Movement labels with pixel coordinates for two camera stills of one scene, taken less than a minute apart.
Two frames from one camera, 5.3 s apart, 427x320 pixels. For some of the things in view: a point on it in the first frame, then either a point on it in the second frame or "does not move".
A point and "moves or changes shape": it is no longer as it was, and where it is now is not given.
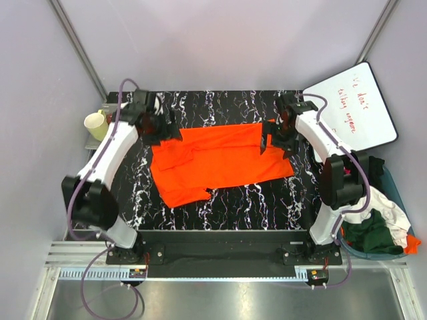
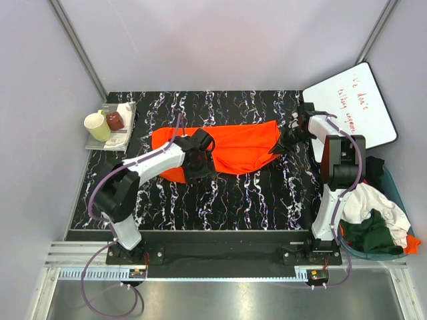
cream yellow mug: (97, 125) does not move
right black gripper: (290, 147) -> (281, 145)
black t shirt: (375, 170) does not move
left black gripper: (169, 132) -> (207, 170)
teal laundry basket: (393, 190) does not move
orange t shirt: (213, 156) moves or changes shape
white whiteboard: (356, 114) does not move
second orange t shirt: (412, 244) does not move
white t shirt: (392, 214) does not move
